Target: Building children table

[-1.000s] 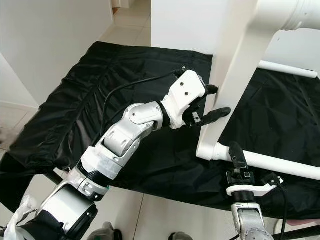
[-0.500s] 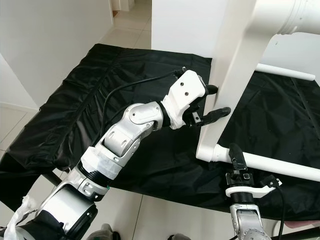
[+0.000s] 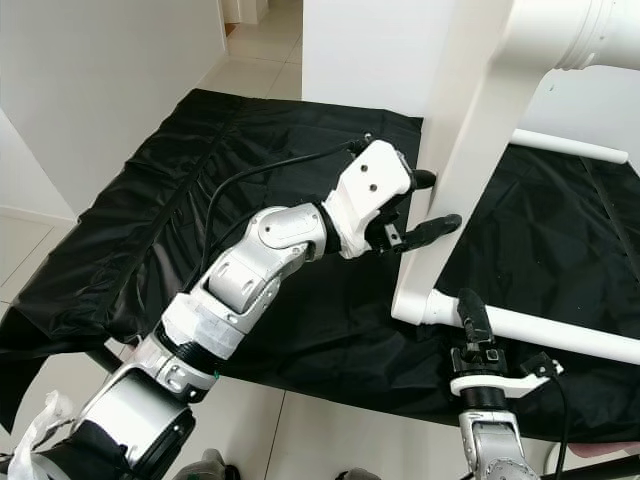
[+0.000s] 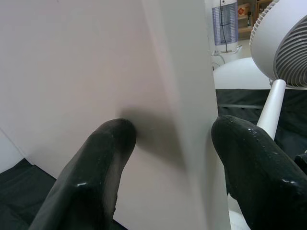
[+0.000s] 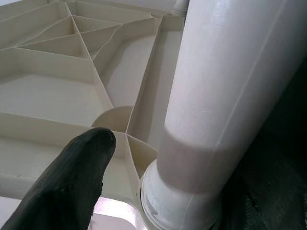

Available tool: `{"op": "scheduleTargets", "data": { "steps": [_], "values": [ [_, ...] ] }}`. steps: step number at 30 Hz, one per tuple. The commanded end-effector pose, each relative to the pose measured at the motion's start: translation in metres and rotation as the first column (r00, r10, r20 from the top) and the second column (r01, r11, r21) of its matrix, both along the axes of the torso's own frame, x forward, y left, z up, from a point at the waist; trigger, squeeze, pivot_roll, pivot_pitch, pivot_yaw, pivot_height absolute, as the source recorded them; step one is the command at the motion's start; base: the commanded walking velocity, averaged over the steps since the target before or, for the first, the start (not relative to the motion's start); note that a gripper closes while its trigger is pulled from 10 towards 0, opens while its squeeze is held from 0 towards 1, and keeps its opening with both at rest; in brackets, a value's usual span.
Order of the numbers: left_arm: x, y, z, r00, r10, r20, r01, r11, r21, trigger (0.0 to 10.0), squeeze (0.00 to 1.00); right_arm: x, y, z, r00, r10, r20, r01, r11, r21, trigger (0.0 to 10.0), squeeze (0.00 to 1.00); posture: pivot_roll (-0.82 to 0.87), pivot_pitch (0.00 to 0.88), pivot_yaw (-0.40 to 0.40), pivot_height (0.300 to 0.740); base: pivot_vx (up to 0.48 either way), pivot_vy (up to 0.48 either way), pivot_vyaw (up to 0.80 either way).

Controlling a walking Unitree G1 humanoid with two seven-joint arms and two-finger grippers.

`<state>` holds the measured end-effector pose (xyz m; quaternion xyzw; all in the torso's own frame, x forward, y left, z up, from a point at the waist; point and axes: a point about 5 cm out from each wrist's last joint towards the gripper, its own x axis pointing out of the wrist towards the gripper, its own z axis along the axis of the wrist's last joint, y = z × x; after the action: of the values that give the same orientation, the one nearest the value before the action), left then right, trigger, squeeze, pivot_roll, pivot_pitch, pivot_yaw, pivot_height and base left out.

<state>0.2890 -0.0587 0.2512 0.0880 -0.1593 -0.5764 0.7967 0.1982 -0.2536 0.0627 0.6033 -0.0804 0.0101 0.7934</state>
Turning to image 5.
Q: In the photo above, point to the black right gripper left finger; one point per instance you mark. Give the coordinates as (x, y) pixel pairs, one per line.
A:
(67, 187)

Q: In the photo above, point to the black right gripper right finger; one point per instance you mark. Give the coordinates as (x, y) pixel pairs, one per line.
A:
(283, 206)

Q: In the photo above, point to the white plastic children table top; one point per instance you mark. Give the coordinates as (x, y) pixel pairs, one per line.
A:
(48, 95)

